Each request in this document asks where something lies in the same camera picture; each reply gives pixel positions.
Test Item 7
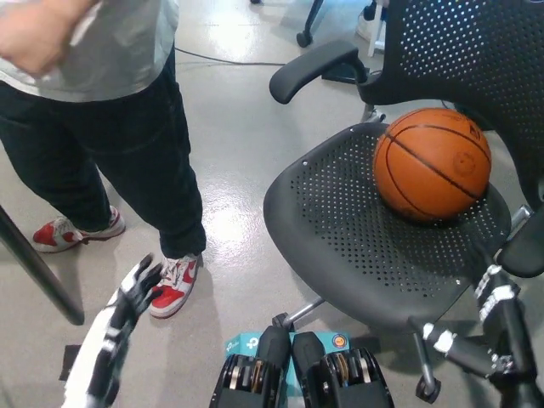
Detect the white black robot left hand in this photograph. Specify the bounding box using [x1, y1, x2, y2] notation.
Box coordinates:
[62, 253, 163, 408]

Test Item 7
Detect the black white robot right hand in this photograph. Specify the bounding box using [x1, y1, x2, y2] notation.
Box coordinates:
[422, 237, 544, 408]

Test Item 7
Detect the person's bare left hand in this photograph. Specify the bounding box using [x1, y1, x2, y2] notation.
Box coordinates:
[0, 10, 76, 78]

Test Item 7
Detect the orange Wilson NBA basketball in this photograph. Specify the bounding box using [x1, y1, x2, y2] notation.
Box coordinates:
[372, 107, 493, 224]

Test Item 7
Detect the black curved chair armrest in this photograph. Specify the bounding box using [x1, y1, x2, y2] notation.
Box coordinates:
[269, 40, 370, 105]
[499, 207, 544, 280]

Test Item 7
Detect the person in grey shirt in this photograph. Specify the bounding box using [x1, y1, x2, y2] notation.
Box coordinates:
[0, 0, 208, 259]

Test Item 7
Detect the black perforated chair seat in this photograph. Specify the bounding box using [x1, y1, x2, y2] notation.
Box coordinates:
[263, 122, 513, 332]

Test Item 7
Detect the background black chair base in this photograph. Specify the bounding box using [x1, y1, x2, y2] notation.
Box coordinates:
[296, 0, 326, 48]

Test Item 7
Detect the black perforated chair backrest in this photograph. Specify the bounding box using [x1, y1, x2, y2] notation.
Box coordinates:
[359, 0, 544, 205]

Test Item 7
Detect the black floor tape patch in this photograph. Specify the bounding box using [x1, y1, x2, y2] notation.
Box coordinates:
[59, 344, 82, 382]

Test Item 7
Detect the red white left sneaker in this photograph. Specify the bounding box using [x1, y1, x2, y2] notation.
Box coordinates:
[148, 252, 201, 319]

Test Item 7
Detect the red white sneaker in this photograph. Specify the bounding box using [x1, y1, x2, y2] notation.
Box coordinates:
[148, 252, 201, 319]
[32, 206, 127, 254]

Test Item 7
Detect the black metal pole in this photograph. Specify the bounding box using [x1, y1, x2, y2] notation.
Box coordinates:
[0, 204, 85, 326]

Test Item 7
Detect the red white right sneaker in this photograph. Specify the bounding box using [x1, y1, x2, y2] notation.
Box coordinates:
[32, 206, 127, 254]

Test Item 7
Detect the teal TP-Link box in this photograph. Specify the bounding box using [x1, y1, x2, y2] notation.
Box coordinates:
[224, 330, 353, 408]

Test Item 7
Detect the black flat floor box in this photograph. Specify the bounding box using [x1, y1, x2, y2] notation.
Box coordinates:
[321, 63, 362, 84]

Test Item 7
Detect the white furniture frame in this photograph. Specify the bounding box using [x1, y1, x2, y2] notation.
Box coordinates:
[355, 0, 390, 57]

